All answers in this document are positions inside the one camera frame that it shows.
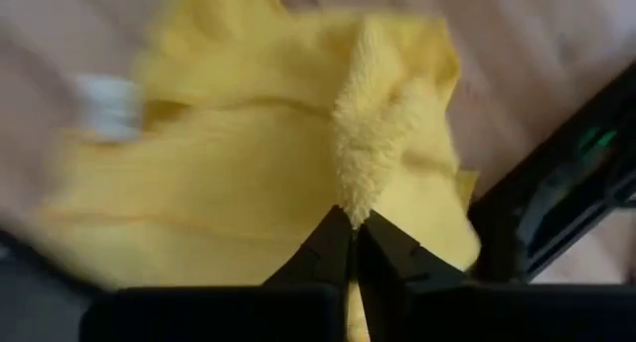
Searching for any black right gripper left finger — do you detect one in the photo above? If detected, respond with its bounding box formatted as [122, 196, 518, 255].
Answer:
[262, 205, 356, 288]

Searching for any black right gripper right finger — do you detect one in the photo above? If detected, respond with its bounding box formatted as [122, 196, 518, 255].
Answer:
[357, 210, 469, 288]

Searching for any pale yellow microfiber towel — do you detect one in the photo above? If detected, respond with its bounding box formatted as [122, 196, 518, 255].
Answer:
[19, 0, 483, 342]

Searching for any black aluminium table frame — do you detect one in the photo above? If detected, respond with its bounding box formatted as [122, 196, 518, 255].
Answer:
[469, 58, 636, 283]

